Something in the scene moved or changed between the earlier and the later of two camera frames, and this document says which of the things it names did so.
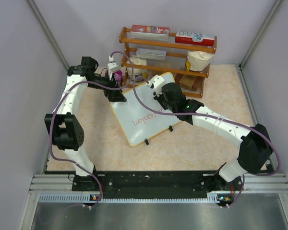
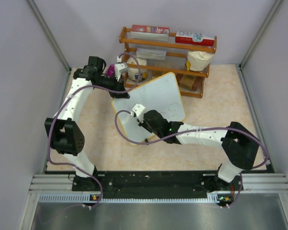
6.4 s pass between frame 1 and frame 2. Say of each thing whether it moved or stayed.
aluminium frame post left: stayed
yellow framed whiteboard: stayed
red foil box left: stayed
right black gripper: moved
